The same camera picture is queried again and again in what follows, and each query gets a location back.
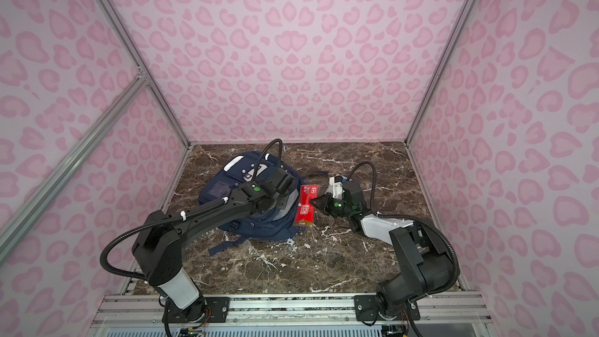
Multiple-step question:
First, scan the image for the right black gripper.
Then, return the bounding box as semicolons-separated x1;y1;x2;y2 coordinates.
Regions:
309;193;354;219

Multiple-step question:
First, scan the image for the navy blue student backpack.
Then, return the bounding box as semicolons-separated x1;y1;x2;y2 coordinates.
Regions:
198;151;304;256

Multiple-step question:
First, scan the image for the red small book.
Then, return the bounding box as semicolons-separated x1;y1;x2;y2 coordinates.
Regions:
293;185;320;227

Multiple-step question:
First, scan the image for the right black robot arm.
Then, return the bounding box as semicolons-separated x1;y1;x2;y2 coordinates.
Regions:
310;176;460;326

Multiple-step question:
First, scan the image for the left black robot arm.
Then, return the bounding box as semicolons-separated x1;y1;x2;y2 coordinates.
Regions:
100;167;302;326

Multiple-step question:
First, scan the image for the left diagonal aluminium strut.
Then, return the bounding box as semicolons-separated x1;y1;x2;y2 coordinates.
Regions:
1;73;148;263

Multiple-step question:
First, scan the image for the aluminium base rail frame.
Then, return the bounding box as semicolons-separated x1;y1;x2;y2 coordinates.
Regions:
86;292;499;337

